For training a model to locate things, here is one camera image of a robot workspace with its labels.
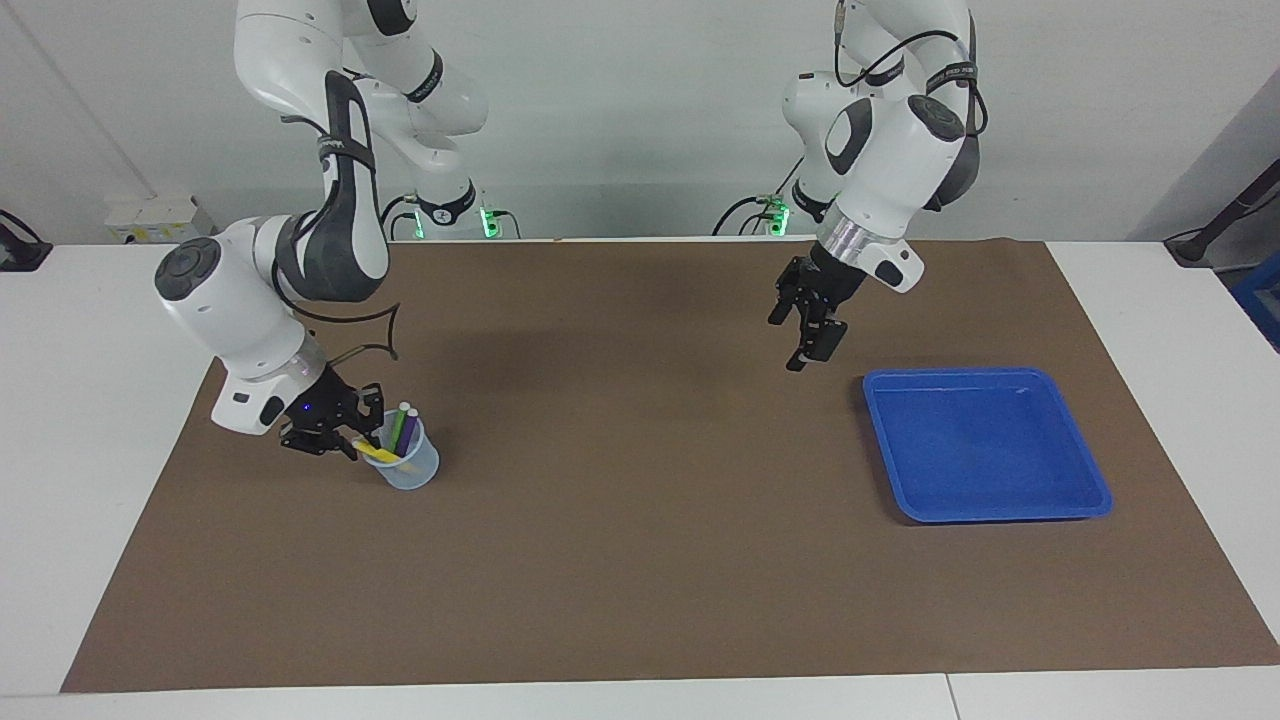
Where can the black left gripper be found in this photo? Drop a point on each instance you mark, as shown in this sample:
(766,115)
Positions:
(825,285)

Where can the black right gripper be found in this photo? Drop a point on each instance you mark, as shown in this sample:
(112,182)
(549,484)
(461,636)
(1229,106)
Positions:
(322,410)

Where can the yellow pen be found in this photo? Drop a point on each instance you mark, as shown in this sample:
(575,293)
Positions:
(380,454)

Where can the green pen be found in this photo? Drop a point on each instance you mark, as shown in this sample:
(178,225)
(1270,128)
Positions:
(399,425)

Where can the purple pen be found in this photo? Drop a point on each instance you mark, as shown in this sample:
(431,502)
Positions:
(410,430)

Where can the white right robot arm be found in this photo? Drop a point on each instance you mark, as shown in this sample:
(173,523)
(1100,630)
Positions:
(230,300)

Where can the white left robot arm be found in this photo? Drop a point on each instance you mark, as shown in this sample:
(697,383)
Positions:
(890,150)

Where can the blue plastic tray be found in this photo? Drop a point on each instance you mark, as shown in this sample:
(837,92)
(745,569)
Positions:
(985,450)

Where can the clear plastic cup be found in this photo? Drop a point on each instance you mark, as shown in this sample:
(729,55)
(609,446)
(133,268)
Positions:
(410,475)

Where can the white power strip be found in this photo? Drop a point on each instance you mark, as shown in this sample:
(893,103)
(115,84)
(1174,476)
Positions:
(160,220)

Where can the brown table mat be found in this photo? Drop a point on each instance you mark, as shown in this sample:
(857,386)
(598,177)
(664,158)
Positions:
(640,550)

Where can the black stand with flat base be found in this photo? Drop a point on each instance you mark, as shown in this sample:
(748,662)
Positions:
(20,255)

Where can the black slanted pole stand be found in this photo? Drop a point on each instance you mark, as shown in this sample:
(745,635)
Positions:
(1195,245)

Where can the blue box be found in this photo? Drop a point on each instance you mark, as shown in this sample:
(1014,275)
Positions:
(1262,300)

